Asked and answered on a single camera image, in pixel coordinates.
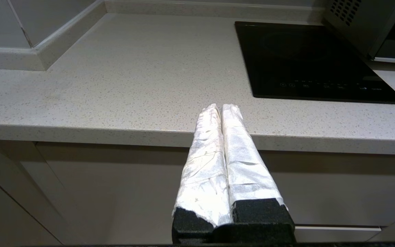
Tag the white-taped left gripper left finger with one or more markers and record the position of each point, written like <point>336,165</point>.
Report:
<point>204,171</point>

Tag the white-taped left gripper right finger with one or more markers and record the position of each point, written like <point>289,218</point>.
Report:
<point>245,164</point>

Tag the silver Panasonic microwave oven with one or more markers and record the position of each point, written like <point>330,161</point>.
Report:
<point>358,24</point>

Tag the beige cabinet front panel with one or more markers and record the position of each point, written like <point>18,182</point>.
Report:
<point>115,192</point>

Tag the black glass induction cooktop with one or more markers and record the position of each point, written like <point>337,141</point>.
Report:
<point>303,58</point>

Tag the beige countertop upstand trim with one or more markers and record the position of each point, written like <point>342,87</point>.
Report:
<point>70,34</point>

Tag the angled beige cabinet panel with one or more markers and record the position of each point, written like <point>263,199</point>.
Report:
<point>12,178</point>

